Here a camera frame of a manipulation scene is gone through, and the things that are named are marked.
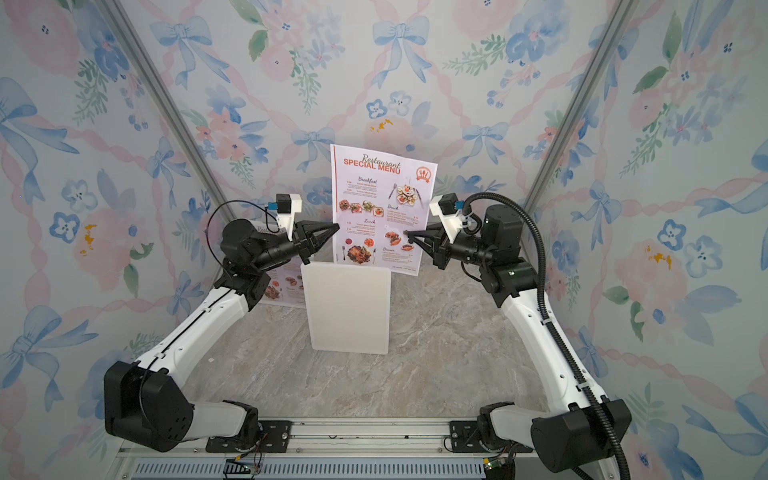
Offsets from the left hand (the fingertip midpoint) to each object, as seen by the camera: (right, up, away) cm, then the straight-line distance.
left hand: (338, 227), depth 66 cm
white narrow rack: (+1, -20, +12) cm, 23 cm away
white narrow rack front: (-8, -11, +8) cm, 16 cm away
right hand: (+17, -1, -1) cm, 17 cm away
